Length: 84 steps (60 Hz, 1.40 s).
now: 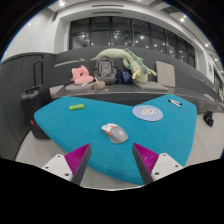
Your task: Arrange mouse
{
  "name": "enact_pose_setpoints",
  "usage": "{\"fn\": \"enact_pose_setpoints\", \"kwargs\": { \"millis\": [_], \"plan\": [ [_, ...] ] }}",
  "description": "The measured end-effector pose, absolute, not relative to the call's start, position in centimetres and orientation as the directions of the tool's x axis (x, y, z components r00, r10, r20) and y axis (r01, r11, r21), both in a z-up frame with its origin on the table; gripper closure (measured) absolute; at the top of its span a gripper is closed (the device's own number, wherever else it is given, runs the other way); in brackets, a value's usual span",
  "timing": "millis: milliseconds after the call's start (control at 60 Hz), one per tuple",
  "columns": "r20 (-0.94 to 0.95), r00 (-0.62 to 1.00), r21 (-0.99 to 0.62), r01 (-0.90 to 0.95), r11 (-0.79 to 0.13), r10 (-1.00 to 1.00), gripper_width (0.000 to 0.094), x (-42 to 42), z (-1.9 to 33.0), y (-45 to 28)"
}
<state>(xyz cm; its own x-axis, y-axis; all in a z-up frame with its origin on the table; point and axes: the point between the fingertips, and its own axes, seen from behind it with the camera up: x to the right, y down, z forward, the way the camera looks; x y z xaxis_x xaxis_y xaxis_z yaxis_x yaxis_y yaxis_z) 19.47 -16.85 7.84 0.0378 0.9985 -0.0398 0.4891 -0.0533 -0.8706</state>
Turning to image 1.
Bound dark grey tiered bench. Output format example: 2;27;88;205
0;45;224;116

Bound small green case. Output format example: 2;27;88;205
68;103;86;112

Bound white marker with dark cap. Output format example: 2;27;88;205
167;99;181;109

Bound grey backpack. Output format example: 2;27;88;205
92;55;118;85

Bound dark blue bag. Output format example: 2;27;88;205
114;69;133;85

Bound ceiling lights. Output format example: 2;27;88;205
56;0;214;48

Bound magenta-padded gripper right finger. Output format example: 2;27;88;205
132;142;184;185

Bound black bag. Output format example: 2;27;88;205
202;110;215;128

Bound large dark window wall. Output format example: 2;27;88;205
68;16;196;68

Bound round grey seat cushion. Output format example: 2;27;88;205
64;81;96;93

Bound pink plush cushion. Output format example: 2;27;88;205
70;64;95;85

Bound black suitcase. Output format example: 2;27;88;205
20;59;53;140

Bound beige square cushion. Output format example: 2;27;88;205
155;60;177;88

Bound tan round bowl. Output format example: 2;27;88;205
92;79;107;91

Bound green dragon plush toy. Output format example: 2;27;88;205
90;47;158;84

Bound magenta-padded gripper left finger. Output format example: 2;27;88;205
41;143;92;186

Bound small grey seat cushion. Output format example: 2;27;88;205
49;84;65;97

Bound round light blue mouse pad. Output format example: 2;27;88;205
132;104;164;122

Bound grey and white computer mouse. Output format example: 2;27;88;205
100;122;129;145

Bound flat grey seat cushion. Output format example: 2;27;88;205
133;80;169;93

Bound white marker with blue cap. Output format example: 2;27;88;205
169;98;183;107

